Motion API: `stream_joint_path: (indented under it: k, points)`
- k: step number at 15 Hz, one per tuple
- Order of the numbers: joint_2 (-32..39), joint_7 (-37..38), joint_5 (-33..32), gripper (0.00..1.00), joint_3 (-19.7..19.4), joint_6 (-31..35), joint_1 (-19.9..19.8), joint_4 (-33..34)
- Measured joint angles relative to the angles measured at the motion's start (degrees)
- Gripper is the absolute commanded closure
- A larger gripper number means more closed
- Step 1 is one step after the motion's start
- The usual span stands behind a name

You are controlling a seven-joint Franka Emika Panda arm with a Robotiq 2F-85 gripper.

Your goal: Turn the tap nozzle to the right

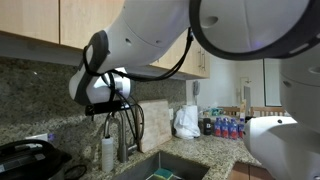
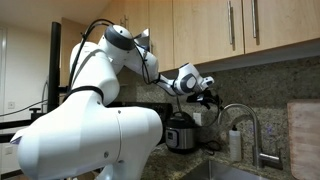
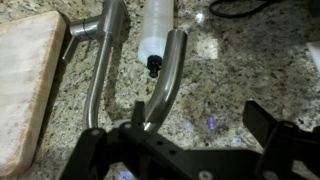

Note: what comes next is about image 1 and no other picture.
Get brushed steel tap faucet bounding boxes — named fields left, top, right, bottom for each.
left=103, top=111, right=139, bottom=164

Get wooden butcher block cutting board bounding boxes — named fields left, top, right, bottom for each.
left=135, top=99, right=173, bottom=154

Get white plastic bag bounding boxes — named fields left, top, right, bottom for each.
left=173, top=104, right=202, bottom=140

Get blue bottle red label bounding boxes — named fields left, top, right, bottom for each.
left=213, top=116, right=223, bottom=138
left=229, top=118, right=239, bottom=140
left=221, top=117, right=230, bottom=139
left=237, top=118, right=247, bottom=139

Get wooden chair back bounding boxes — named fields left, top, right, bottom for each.
left=249, top=105, right=286, bottom=118
left=218, top=105, right=242, bottom=118

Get stainless steel sink basin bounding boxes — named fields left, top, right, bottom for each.
left=111, top=150, right=211, bottom=180

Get teal and yellow sponge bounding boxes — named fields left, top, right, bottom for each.
left=153, top=167, right=174, bottom=180

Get white soap dispenser bottle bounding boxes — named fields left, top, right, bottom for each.
left=101, top=134, right=115, bottom=173

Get tall yellow carton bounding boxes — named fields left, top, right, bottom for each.
left=240, top=98, right=248, bottom=120

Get brown base cabinet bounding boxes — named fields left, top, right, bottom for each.
left=228, top=161, right=273, bottom=180

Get light wood upper cabinets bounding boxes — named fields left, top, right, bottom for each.
left=0, top=0, right=212, bottom=81

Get black electric pressure cooker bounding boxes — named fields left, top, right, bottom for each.
left=0, top=139, right=73, bottom=180

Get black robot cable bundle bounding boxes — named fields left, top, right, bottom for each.
left=82, top=27, right=195, bottom=149

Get grey wall phone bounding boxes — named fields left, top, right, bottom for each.
left=192, top=79, right=201, bottom=98

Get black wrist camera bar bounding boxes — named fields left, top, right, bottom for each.
left=84, top=99, right=136, bottom=117

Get white board dark frame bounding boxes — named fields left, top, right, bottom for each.
left=262, top=58, right=283, bottom=108

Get black cooker power cord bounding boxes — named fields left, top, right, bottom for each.
left=64, top=164, right=88, bottom=180

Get wide white wall outlet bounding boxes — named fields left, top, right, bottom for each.
left=24, top=133, right=49, bottom=143

